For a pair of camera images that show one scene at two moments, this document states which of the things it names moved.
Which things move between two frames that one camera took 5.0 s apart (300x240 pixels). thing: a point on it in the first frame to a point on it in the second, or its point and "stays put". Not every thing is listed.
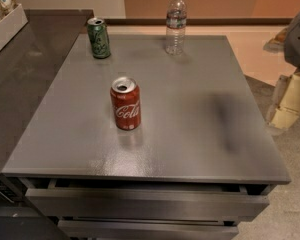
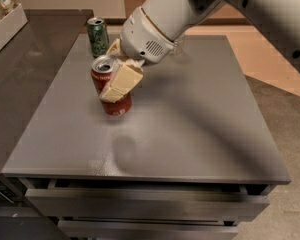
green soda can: x=99 y=36 stays put
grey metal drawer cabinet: x=200 y=161 stays put
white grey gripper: x=298 y=42 to x=140 y=39
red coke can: x=126 y=102 to x=101 y=70
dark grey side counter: x=23 y=72 stays put
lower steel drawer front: x=144 y=230 stays put
